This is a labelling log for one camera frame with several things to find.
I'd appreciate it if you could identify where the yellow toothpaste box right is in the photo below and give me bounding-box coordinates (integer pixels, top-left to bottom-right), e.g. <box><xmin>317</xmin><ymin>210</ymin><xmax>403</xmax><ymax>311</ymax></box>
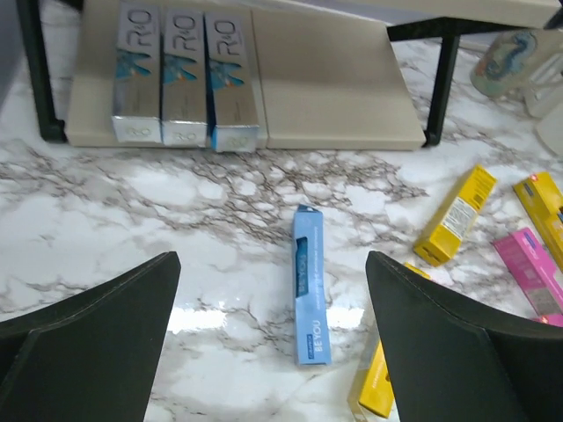
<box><xmin>513</xmin><ymin>171</ymin><xmax>562</xmax><ymax>269</ymax></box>

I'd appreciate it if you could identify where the yellow toothpaste box middle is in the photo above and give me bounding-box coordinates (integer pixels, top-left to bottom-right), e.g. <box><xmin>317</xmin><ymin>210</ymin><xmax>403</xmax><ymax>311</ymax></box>
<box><xmin>413</xmin><ymin>164</ymin><xmax>497</xmax><ymax>266</ymax></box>

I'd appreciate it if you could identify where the pink toothpaste box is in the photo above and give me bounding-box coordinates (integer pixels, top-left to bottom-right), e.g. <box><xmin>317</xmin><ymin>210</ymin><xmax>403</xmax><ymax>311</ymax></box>
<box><xmin>494</xmin><ymin>228</ymin><xmax>562</xmax><ymax>327</ymax></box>

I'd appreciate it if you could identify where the metallic blue toothpaste box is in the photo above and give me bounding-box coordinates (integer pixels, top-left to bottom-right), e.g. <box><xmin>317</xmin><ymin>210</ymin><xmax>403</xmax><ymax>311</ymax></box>
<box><xmin>205</xmin><ymin>11</ymin><xmax>260</xmax><ymax>152</ymax></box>
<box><xmin>161</xmin><ymin>7</ymin><xmax>208</xmax><ymax>148</ymax></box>
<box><xmin>112</xmin><ymin>1</ymin><xmax>162</xmax><ymax>143</ymax></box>

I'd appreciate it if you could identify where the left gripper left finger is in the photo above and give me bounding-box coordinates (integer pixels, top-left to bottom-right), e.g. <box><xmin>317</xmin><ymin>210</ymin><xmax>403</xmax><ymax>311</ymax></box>
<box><xmin>1</xmin><ymin>251</ymin><xmax>181</xmax><ymax>421</ymax></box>

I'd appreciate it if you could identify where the beige three-tier shelf rack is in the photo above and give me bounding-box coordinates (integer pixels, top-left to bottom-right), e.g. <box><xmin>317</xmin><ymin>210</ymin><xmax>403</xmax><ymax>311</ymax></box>
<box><xmin>16</xmin><ymin>1</ymin><xmax>562</xmax><ymax>152</ymax></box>

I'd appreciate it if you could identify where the yellow toothpaste box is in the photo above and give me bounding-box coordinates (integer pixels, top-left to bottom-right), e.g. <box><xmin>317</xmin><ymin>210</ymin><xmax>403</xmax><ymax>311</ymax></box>
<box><xmin>513</xmin><ymin>171</ymin><xmax>562</xmax><ymax>269</ymax></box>
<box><xmin>413</xmin><ymin>164</ymin><xmax>497</xmax><ymax>266</ymax></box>
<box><xmin>347</xmin><ymin>262</ymin><xmax>432</xmax><ymax>419</ymax></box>

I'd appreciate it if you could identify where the cream ceramic mug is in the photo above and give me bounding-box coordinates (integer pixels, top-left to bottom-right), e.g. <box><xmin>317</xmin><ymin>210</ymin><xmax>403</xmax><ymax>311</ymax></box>
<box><xmin>470</xmin><ymin>30</ymin><xmax>537</xmax><ymax>98</ymax></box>

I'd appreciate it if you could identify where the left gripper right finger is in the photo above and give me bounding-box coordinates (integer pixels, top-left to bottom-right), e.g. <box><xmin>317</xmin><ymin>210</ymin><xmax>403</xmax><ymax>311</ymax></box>
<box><xmin>366</xmin><ymin>251</ymin><xmax>562</xmax><ymax>421</ymax></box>

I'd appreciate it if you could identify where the light blue toothpaste box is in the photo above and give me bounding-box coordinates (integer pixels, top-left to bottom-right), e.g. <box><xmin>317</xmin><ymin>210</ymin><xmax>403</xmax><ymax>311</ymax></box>
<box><xmin>292</xmin><ymin>204</ymin><xmax>332</xmax><ymax>366</ymax></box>

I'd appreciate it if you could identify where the yellow toothpaste box lower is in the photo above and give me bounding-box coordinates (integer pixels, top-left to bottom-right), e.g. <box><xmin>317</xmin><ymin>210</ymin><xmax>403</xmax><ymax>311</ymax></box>
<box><xmin>347</xmin><ymin>262</ymin><xmax>432</xmax><ymax>419</ymax></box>

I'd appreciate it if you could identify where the white plastic dish basket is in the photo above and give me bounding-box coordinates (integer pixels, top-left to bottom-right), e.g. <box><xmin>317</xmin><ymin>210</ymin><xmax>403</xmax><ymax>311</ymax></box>
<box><xmin>524</xmin><ymin>29</ymin><xmax>562</xmax><ymax>156</ymax></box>

